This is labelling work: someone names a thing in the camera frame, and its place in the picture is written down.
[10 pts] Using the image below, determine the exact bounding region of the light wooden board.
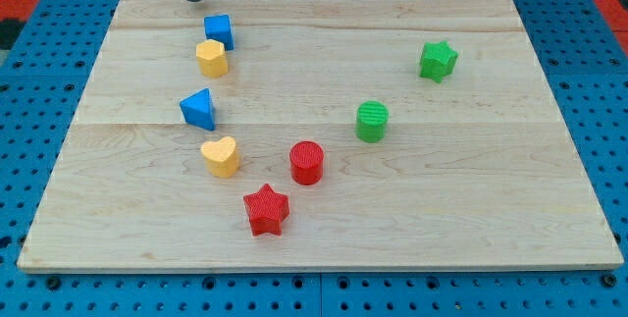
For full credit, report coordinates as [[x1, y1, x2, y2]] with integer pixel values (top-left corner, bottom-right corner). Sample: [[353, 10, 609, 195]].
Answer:
[[18, 0, 623, 274]]

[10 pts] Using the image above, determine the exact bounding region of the red cylinder block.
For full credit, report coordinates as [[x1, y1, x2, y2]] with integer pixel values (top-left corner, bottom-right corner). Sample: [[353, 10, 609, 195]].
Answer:
[[289, 140, 324, 185]]

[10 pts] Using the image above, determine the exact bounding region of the blue cube block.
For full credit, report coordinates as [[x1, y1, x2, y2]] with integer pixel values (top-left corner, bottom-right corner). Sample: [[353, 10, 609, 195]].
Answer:
[[203, 15, 235, 51]]

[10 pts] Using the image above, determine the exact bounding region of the yellow hexagon block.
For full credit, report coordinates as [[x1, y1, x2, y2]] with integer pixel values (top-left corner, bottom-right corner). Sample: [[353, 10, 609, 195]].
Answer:
[[195, 39, 229, 79]]

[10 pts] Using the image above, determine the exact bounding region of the green star block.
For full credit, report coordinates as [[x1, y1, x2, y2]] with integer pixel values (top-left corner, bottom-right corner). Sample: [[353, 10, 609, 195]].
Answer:
[[418, 40, 458, 83]]

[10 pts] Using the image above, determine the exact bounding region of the green cylinder block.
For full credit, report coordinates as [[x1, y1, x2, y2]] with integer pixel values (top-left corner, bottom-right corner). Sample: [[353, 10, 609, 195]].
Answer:
[[355, 100, 390, 143]]

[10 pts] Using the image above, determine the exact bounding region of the red star block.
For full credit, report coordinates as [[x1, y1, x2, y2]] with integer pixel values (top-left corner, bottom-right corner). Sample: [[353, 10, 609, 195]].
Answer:
[[243, 184, 290, 237]]

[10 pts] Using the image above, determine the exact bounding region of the blue triangle block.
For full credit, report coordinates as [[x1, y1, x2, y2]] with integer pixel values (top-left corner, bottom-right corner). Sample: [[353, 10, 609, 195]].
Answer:
[[180, 88, 216, 132]]

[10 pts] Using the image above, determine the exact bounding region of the yellow heart block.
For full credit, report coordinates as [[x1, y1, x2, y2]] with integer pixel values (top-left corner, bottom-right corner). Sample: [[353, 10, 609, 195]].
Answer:
[[200, 136, 239, 179]]

